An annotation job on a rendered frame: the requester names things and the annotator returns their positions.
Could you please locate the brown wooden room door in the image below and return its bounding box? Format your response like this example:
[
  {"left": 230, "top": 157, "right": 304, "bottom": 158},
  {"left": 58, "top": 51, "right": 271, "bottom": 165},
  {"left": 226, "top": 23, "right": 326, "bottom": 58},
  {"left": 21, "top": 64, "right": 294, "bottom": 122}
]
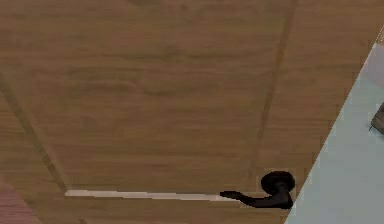
[{"left": 0, "top": 0, "right": 384, "bottom": 224}]

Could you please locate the grey brown box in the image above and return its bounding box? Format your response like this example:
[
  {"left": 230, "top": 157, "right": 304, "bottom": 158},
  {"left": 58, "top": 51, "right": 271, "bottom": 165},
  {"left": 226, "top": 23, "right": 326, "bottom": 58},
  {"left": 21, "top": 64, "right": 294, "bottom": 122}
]
[{"left": 369, "top": 102, "right": 384, "bottom": 136}]

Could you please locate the black lever door handle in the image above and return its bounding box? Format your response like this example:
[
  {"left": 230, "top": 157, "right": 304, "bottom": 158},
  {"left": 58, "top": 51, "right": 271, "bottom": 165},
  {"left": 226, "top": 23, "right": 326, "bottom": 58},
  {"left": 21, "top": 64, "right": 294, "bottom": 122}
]
[{"left": 219, "top": 170, "right": 297, "bottom": 211}]

